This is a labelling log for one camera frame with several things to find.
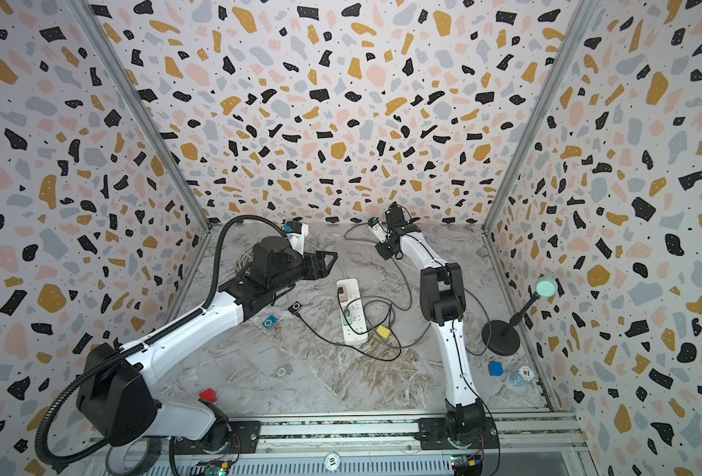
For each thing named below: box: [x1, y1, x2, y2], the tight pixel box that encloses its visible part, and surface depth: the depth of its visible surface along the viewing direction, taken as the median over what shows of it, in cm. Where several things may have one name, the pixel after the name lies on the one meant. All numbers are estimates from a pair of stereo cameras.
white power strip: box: [336, 277, 369, 347], surface depth 92 cm
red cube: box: [199, 387, 218, 403], surface depth 81 cm
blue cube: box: [487, 361, 505, 377], surface depth 87 cm
